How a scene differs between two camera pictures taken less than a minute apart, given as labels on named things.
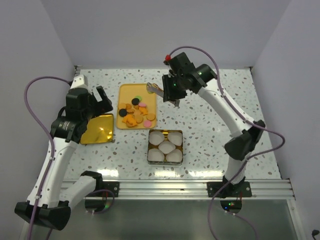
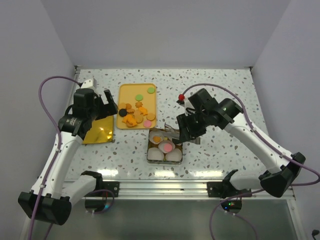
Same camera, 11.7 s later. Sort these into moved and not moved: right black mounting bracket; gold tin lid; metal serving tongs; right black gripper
Moved: right black gripper; metal serving tongs
Not moved: right black mounting bracket; gold tin lid
